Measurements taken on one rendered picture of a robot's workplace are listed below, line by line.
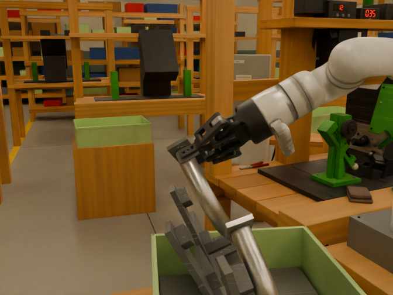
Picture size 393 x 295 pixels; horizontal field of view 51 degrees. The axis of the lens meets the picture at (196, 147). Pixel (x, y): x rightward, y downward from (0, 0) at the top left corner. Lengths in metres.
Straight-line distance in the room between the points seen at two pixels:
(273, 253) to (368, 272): 0.25
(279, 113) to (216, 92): 1.04
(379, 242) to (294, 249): 0.23
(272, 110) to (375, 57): 0.18
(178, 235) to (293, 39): 1.34
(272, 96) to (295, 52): 1.24
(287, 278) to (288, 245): 0.09
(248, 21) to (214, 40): 10.66
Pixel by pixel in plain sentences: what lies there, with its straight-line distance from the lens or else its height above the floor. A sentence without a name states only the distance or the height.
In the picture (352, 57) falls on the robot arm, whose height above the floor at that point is 1.41.
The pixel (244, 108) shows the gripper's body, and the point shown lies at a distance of 0.70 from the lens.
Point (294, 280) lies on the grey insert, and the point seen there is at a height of 0.85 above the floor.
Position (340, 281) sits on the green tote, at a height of 0.94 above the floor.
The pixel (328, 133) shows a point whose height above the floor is 1.11.
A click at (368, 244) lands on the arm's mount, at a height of 0.89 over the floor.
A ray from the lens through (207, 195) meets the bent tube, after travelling 0.69.
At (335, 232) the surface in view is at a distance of 1.42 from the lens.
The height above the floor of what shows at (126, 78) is 0.76.
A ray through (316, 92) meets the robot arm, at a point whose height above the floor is 1.36.
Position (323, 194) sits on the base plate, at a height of 0.90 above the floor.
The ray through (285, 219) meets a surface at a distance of 1.39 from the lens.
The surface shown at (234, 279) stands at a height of 1.15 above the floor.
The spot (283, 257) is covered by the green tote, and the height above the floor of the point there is 0.87.
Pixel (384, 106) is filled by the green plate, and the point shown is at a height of 1.18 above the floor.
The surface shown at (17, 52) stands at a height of 1.24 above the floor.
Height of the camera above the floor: 1.44
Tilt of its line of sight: 14 degrees down
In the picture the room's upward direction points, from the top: straight up
